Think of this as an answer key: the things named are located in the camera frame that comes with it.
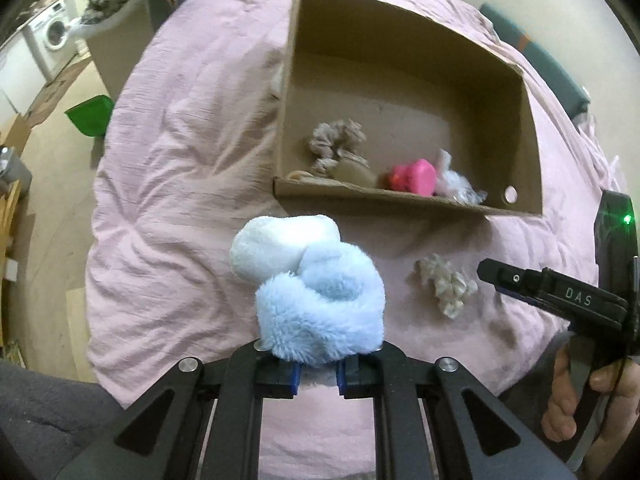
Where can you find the grey waste bin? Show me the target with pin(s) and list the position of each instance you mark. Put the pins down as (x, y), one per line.
(12, 172)

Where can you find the laundry basket with clothes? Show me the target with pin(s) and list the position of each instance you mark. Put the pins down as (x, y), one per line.
(125, 50)

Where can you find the green dustpan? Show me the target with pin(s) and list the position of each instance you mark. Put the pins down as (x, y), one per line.
(92, 115)

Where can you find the small cardboard floor box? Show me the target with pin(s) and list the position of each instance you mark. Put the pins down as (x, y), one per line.
(15, 132)

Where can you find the person's grey trouser leg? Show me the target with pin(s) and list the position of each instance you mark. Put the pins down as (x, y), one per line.
(45, 420)

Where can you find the white washing machine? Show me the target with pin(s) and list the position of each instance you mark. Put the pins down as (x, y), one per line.
(52, 35)

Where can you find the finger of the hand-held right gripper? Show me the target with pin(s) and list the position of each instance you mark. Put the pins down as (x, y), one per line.
(510, 276)

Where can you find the white cloth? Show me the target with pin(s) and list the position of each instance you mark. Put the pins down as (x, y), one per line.
(277, 80)

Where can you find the wooden chair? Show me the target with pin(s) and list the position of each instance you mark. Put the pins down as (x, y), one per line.
(7, 240)

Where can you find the teal cushion with orange stripe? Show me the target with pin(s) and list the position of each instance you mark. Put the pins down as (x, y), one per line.
(540, 55)

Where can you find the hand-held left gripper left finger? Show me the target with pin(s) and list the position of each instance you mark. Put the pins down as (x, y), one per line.
(295, 379)

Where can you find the clear plastic pouch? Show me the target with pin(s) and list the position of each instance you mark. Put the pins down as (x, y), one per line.
(457, 187)

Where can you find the white kitchen cabinet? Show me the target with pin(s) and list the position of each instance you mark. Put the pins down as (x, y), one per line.
(20, 70)

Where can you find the person's right hand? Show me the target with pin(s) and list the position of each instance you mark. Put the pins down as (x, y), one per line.
(557, 400)

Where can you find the white crumpled fabric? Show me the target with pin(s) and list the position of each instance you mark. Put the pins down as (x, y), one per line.
(602, 160)

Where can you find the light blue fluffy cloth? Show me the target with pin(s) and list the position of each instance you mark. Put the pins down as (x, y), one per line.
(320, 305)

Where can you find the cream ruffled scrunchie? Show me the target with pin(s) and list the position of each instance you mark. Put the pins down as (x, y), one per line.
(447, 282)

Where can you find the pink makeup sponge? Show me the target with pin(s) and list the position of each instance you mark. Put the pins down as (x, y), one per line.
(412, 177)

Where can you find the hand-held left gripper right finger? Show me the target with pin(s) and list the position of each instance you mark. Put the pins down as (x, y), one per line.
(342, 379)

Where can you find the pink bed blanket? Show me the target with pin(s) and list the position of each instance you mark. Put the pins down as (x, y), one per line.
(190, 185)

